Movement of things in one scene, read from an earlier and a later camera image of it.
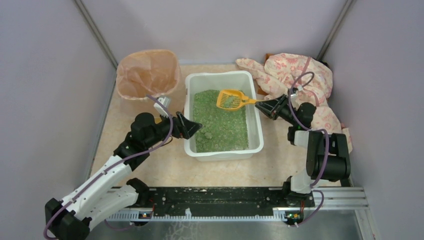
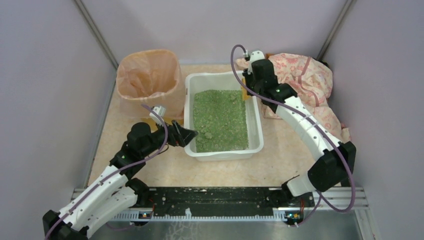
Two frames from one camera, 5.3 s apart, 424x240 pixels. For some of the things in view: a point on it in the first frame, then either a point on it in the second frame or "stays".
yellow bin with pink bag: (154, 72) stays
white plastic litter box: (224, 103) stays
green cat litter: (222, 130) stays
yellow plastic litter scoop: (232, 99) → (245, 96)
